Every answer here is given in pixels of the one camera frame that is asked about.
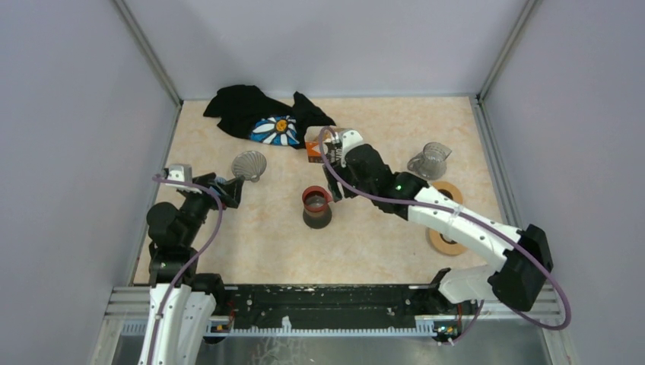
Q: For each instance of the smoky glass pitcher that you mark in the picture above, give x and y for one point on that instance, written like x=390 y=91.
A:
x=430 y=163

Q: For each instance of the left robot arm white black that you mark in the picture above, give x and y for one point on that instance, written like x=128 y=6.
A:
x=181 y=301

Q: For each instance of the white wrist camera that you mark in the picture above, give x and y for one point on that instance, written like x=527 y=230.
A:
x=343 y=142
x=178 y=175

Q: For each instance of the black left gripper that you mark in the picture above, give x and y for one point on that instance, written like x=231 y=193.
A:
x=230 y=189

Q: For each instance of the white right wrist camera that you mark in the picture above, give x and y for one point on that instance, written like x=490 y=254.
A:
x=343 y=142

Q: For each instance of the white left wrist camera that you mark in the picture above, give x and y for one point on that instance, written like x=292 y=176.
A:
x=178 y=175

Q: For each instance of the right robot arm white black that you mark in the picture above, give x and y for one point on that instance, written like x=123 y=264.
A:
x=517 y=260

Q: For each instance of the ribbed glass dripper cone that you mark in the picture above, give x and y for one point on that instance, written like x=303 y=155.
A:
x=249 y=165

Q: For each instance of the black cloth with flower print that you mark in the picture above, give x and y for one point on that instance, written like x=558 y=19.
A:
x=247 y=113

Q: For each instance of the orange coffee filter box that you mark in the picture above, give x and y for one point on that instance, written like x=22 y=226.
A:
x=315 y=150

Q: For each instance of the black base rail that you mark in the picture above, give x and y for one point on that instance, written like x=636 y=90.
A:
x=333 y=307

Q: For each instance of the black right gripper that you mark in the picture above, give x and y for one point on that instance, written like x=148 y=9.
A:
x=338 y=173

